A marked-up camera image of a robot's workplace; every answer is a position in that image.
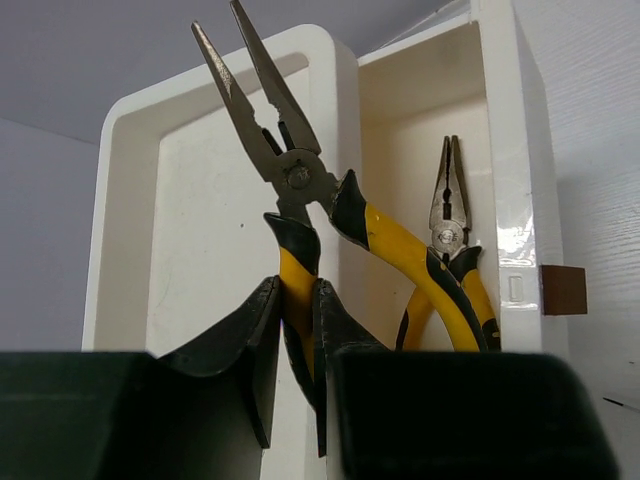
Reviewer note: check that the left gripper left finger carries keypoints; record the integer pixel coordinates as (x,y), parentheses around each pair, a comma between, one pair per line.
(245,344)

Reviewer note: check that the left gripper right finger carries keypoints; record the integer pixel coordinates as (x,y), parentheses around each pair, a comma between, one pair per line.
(334,331)

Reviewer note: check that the yellow combination pliers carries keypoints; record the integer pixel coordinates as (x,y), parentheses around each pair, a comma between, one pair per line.
(450,224)

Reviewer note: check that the white drawer cabinet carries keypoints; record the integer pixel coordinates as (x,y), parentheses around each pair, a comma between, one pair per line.
(179,239)

